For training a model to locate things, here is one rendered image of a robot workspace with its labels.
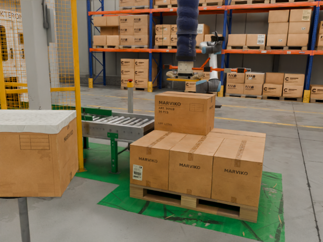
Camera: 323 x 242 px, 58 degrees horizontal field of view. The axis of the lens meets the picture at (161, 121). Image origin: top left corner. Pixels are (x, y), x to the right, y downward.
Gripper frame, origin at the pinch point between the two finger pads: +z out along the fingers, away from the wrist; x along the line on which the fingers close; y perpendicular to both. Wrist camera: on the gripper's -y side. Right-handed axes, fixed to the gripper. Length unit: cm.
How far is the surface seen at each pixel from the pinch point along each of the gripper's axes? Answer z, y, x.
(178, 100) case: 40, 30, -67
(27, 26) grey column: 129, 143, 2
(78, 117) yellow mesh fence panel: 64, 141, -92
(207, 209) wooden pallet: 100, -19, -155
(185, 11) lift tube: 33.2, 26.4, 24.8
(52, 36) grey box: 112, 131, -5
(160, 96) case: 40, 50, -64
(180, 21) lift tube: 32.0, 32.6, 15.2
